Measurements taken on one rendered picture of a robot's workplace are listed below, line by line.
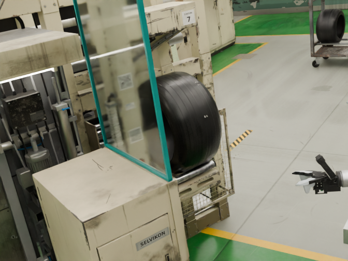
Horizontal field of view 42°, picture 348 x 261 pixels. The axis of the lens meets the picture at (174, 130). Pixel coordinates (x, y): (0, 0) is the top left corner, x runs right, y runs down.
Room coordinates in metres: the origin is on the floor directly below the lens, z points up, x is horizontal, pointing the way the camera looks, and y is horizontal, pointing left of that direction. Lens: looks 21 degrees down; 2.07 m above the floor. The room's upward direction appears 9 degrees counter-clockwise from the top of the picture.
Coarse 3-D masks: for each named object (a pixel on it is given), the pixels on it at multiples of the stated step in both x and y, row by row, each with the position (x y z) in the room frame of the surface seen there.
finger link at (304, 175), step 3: (297, 171) 1.84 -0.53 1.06; (300, 171) 1.84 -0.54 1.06; (303, 171) 1.83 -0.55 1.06; (306, 171) 1.83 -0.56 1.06; (309, 171) 1.82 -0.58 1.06; (312, 171) 1.82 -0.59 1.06; (294, 174) 1.85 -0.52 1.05; (297, 174) 1.84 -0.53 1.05; (300, 174) 1.83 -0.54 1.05; (303, 174) 1.82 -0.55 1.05; (306, 174) 1.81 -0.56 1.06; (309, 174) 1.81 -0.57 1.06; (300, 177) 1.84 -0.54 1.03; (303, 177) 1.83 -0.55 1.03; (306, 177) 1.82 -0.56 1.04; (309, 177) 1.81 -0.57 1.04
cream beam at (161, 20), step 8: (144, 8) 2.83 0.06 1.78; (152, 8) 2.77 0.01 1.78; (160, 8) 2.70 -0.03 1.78; (168, 8) 2.69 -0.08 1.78; (176, 8) 2.72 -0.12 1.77; (184, 8) 2.75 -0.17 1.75; (192, 8) 2.78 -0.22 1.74; (152, 16) 2.63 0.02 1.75; (160, 16) 2.66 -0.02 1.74; (168, 16) 2.69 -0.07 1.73; (176, 16) 2.72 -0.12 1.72; (152, 24) 2.63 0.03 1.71; (160, 24) 2.65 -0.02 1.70; (168, 24) 2.68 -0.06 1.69; (176, 24) 2.71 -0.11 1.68; (192, 24) 2.77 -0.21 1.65; (152, 32) 2.62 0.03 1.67; (160, 32) 2.65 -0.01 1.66; (168, 32) 2.68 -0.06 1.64
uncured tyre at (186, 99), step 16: (160, 80) 2.38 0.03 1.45; (176, 80) 2.37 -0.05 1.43; (192, 80) 2.38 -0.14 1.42; (160, 96) 2.28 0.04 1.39; (176, 96) 2.25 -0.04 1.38; (192, 96) 2.27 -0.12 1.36; (208, 96) 2.31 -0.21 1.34; (176, 112) 2.20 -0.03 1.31; (192, 112) 2.21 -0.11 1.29; (208, 112) 2.25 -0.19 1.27; (176, 128) 2.18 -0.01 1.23; (192, 128) 2.17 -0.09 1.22; (208, 128) 2.22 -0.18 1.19; (176, 144) 2.19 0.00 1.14; (192, 144) 2.17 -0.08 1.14; (208, 144) 2.22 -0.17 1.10; (176, 160) 2.22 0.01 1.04; (192, 160) 2.19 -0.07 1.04; (208, 160) 2.31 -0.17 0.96
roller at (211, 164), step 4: (212, 160) 2.39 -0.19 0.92; (204, 164) 2.36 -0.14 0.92; (208, 164) 2.36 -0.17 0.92; (212, 164) 2.37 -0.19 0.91; (196, 168) 2.32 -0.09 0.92; (200, 168) 2.32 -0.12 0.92; (204, 168) 2.33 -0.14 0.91; (208, 168) 2.35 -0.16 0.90; (184, 172) 2.29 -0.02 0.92; (188, 172) 2.29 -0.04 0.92; (192, 172) 2.29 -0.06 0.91; (196, 172) 2.30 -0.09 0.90; (200, 172) 2.32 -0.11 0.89; (176, 176) 2.26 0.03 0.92; (180, 176) 2.26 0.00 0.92; (184, 176) 2.26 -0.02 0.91; (188, 176) 2.27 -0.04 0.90; (192, 176) 2.29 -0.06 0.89; (180, 180) 2.24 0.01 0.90; (184, 180) 2.26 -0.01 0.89
